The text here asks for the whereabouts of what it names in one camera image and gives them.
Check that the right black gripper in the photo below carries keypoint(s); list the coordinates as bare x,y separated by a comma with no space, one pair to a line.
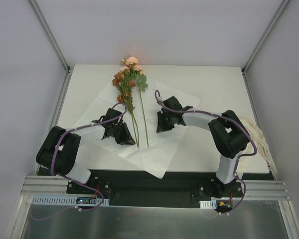
165,119

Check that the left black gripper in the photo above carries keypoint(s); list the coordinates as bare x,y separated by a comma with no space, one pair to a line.
118,130

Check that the translucent white wrapping paper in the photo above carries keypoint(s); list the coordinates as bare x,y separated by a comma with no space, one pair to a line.
154,159

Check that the orange brown flower bunch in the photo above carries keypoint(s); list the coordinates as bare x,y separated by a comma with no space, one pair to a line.
124,83

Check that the pink rose stem with leaves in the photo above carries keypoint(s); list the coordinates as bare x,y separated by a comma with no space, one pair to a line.
141,86

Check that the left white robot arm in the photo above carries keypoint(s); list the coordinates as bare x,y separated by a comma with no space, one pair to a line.
60,148

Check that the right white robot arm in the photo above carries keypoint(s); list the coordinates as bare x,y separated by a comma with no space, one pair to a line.
229,135

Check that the cream printed ribbon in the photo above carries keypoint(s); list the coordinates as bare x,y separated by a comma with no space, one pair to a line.
262,147

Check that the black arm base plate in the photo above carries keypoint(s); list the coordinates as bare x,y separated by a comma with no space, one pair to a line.
153,199

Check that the right white cable duct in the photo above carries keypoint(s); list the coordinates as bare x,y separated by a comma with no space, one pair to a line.
208,204

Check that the white cable duct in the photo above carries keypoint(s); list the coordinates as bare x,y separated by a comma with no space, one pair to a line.
208,204
69,201

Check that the aluminium front rail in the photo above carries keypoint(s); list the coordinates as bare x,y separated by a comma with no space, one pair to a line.
254,189

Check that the left white cable duct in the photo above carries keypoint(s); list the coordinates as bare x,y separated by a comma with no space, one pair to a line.
69,201

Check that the left aluminium frame post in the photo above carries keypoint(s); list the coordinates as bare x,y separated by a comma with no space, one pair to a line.
49,34

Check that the aluminium frame post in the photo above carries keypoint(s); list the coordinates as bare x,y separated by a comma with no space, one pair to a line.
49,34
265,35

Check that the right aluminium frame post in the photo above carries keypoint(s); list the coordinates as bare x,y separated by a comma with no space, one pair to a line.
265,35

